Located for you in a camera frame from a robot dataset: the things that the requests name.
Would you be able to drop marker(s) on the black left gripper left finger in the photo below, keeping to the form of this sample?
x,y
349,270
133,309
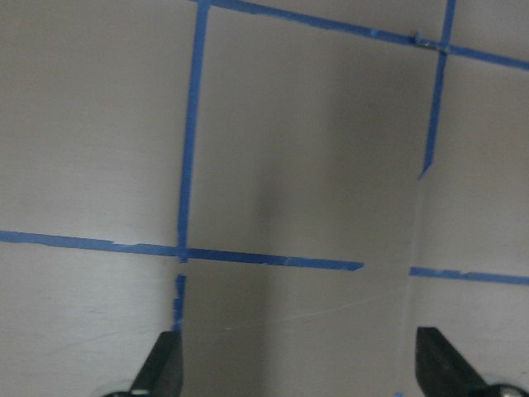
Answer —
x,y
162,372

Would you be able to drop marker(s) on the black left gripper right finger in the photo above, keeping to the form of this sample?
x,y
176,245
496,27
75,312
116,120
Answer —
x,y
441,370

